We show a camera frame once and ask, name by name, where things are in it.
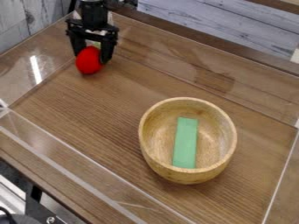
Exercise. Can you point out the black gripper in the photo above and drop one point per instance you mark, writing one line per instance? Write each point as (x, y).
(92, 27)

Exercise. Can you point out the red plush strawberry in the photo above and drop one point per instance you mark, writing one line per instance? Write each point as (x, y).
(87, 61)

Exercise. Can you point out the green rectangular block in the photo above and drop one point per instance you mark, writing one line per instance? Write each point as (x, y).
(184, 143)

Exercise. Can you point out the wooden oval bowl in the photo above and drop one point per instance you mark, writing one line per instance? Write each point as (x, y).
(216, 139)

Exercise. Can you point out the clear acrylic tray wall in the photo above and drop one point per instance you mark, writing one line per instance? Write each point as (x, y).
(68, 127)

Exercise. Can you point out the black metal table frame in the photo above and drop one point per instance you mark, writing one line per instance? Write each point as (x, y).
(23, 198)

